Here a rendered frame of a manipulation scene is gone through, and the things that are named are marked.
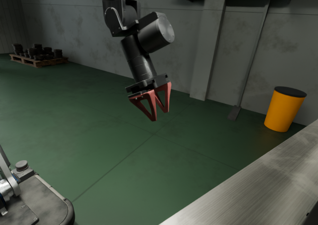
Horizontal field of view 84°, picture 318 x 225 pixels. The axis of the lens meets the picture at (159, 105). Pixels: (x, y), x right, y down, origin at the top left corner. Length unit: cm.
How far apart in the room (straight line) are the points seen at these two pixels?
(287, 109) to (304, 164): 217
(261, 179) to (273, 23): 280
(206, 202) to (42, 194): 113
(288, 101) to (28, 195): 280
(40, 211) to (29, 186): 23
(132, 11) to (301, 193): 60
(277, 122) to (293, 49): 107
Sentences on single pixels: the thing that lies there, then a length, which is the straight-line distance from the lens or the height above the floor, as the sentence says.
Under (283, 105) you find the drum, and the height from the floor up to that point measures 40.
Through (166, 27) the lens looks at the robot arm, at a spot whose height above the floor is 125.
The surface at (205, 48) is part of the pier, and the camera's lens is 321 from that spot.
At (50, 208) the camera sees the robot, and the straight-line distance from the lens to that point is 134.
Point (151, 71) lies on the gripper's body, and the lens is 42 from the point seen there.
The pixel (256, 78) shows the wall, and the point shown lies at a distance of 328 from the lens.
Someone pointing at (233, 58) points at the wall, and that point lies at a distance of 328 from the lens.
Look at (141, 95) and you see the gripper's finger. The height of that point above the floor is 111.
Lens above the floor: 126
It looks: 25 degrees down
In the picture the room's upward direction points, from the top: 5 degrees clockwise
